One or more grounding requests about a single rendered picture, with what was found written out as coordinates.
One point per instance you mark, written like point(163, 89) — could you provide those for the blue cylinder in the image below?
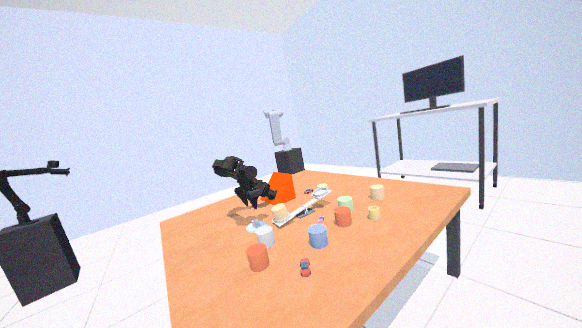
point(318, 236)

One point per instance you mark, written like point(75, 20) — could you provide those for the pale blue round dish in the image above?
point(251, 229)

